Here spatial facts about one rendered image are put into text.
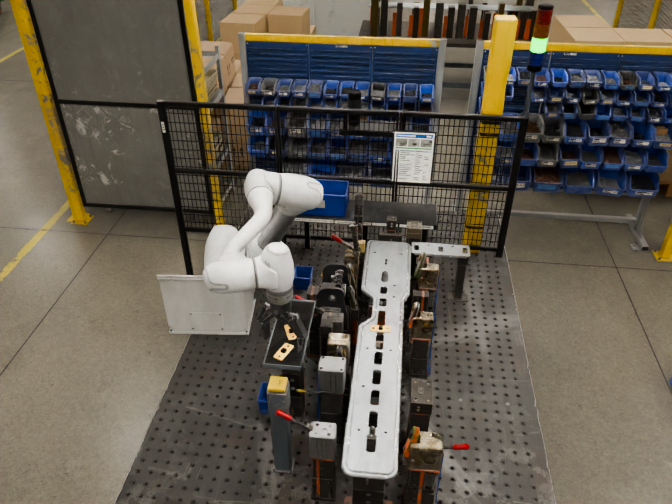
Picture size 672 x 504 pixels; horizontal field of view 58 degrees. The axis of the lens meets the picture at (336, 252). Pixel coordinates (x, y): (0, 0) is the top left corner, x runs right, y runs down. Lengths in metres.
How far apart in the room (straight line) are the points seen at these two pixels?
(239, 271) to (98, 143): 3.27
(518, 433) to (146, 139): 3.44
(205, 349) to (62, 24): 2.71
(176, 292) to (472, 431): 1.45
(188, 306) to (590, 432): 2.27
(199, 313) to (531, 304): 2.42
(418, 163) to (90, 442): 2.31
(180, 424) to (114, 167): 2.87
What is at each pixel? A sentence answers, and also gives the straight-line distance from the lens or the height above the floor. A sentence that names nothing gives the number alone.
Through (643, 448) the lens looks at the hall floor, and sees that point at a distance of 3.80.
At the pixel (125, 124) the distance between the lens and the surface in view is 4.92.
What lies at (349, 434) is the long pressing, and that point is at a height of 1.00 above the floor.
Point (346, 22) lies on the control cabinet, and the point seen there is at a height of 0.43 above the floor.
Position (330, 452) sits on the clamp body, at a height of 0.99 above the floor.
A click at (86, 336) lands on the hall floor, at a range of 4.32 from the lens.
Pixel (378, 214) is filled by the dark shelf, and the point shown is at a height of 1.03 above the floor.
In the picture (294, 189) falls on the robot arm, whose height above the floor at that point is 1.54.
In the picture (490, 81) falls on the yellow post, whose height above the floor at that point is 1.71.
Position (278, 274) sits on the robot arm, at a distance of 1.96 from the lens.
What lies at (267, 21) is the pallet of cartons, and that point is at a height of 0.96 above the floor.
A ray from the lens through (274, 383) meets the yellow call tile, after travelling 2.15.
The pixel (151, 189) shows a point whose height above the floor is 0.33.
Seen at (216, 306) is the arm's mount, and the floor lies 0.87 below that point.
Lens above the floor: 2.74
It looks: 35 degrees down
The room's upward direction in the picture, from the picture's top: straight up
